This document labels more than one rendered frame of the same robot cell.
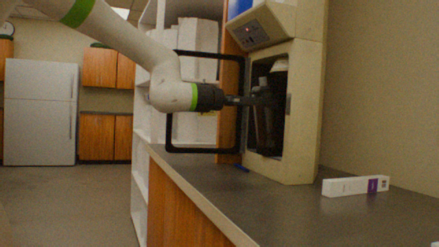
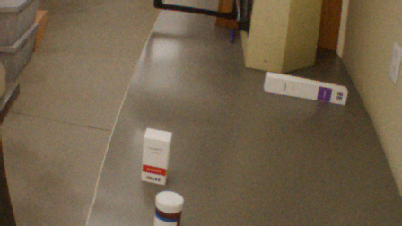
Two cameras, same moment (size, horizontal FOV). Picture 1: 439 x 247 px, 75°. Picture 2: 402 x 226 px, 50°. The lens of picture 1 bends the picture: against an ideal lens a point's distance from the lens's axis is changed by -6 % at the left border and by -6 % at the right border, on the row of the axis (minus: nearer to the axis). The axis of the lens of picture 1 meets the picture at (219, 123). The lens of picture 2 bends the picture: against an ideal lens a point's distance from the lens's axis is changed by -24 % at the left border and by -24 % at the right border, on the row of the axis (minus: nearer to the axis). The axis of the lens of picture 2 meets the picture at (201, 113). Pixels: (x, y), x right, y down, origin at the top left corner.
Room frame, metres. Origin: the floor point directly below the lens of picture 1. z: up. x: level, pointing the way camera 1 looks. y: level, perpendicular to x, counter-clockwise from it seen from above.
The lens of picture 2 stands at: (-0.47, -0.64, 1.52)
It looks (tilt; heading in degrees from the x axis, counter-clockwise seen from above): 27 degrees down; 20
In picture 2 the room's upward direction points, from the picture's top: 9 degrees clockwise
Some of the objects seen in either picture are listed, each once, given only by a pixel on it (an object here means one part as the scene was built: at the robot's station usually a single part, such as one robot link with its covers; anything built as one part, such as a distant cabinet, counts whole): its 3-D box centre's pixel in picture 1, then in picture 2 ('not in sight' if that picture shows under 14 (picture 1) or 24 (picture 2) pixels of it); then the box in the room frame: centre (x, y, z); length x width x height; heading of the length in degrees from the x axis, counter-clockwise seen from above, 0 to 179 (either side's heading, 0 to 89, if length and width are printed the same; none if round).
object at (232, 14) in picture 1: (244, 10); not in sight; (1.16, -0.07, 1.56); 0.10 x 0.10 x 0.09; 22
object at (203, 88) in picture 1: (202, 97); not in sight; (0.98, 0.06, 1.21); 0.09 x 0.06 x 0.12; 22
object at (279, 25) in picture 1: (255, 29); not in sight; (1.07, -0.11, 1.46); 0.32 x 0.12 x 0.10; 22
